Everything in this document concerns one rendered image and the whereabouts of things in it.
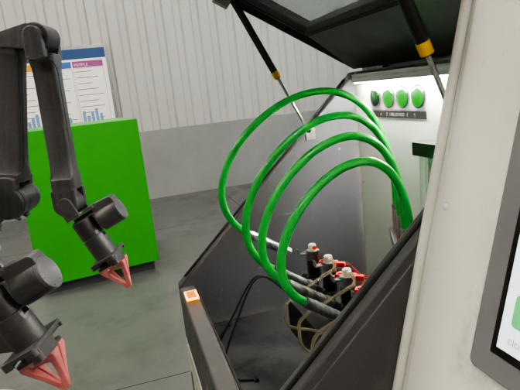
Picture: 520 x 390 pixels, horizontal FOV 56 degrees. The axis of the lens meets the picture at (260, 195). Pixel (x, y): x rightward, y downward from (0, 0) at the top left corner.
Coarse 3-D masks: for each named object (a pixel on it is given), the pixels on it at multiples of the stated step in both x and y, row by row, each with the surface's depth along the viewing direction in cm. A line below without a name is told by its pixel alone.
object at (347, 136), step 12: (348, 132) 81; (360, 132) 82; (324, 144) 80; (372, 144) 82; (312, 156) 80; (384, 156) 84; (300, 168) 79; (396, 168) 84; (288, 180) 79; (276, 192) 79; (264, 216) 79; (264, 228) 79; (264, 240) 80; (264, 252) 80; (264, 264) 81; (276, 276) 82; (300, 288) 83; (324, 300) 85
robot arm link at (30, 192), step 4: (20, 184) 117; (24, 184) 118; (28, 184) 119; (20, 188) 115; (24, 188) 116; (28, 188) 118; (32, 188) 119; (24, 192) 115; (28, 192) 116; (32, 192) 118; (28, 196) 116; (32, 196) 118; (36, 196) 120; (28, 200) 115; (32, 200) 118; (36, 200) 120; (28, 204) 116; (32, 204) 119; (28, 208) 117; (28, 212) 121; (20, 216) 116; (20, 220) 116
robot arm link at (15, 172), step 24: (24, 24) 105; (0, 48) 107; (48, 48) 109; (0, 72) 108; (24, 72) 111; (0, 96) 110; (24, 96) 112; (0, 120) 111; (24, 120) 113; (0, 144) 112; (24, 144) 113; (0, 168) 113; (24, 168) 114; (0, 192) 112; (0, 216) 113
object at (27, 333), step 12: (24, 312) 78; (0, 324) 75; (12, 324) 75; (24, 324) 76; (36, 324) 78; (48, 324) 83; (60, 324) 83; (0, 336) 76; (12, 336) 75; (24, 336) 76; (36, 336) 77; (12, 348) 76; (24, 348) 76; (36, 348) 74; (12, 360) 74
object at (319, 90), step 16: (288, 96) 94; (304, 96) 94; (352, 96) 97; (272, 112) 93; (368, 112) 99; (240, 144) 92; (224, 176) 93; (224, 192) 94; (224, 208) 94; (240, 224) 96
